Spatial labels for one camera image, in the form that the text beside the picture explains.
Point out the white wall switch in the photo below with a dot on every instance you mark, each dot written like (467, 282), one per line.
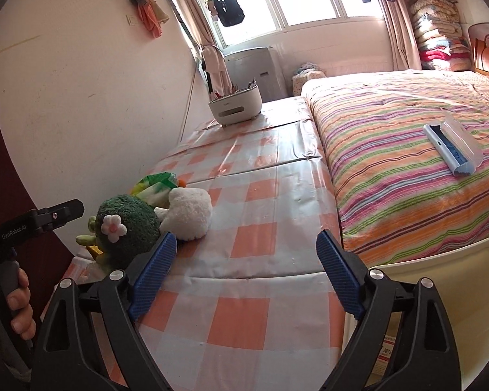
(131, 19)

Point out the beige curtain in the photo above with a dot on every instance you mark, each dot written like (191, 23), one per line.
(191, 12)
(399, 32)

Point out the cream plastic bin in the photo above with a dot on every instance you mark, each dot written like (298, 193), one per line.
(472, 277)

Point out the grey floor appliance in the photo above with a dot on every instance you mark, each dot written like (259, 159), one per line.
(260, 69)

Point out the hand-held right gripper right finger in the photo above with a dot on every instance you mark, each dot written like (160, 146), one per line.
(338, 277)

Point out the orange cloth on wall hook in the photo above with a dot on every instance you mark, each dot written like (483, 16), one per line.
(148, 14)

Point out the window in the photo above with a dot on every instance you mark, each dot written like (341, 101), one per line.
(305, 12)

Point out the striped bed blanket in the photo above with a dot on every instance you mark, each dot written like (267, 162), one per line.
(391, 195)

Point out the floral covered stool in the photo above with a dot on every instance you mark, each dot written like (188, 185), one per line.
(307, 79)

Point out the white desktop organizer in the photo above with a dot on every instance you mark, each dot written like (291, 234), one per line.
(236, 110)

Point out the orange checked tablecloth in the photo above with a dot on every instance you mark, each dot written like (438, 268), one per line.
(260, 211)

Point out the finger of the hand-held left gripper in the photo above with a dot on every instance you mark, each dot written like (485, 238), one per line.
(63, 211)

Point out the cluster of pens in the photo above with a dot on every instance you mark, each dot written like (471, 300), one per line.
(233, 88)

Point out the green and white plush toy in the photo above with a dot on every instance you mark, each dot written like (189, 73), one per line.
(138, 220)

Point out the green snack packet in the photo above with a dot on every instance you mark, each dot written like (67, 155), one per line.
(155, 185)

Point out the person's left hand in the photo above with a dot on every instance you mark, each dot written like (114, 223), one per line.
(22, 305)

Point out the black hanging garment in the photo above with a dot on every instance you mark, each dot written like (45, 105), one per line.
(228, 10)

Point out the white and blue lint brush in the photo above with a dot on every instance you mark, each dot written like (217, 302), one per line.
(452, 146)

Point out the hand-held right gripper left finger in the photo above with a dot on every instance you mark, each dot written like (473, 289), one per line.
(155, 277)

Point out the stack of folded quilts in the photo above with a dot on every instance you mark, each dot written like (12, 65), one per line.
(436, 28)

